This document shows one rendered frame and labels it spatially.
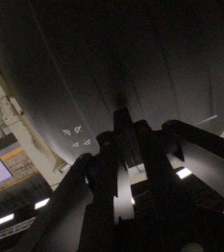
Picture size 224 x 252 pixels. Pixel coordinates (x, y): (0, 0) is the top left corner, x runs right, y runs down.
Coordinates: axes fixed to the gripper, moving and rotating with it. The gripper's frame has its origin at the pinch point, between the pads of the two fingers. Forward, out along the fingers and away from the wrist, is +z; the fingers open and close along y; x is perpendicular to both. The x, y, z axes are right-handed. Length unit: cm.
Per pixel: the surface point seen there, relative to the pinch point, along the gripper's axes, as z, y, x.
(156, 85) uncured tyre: 3.8, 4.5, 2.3
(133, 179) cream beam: 58, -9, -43
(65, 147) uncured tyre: 5.9, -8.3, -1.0
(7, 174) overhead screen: 317, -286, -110
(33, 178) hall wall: 914, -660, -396
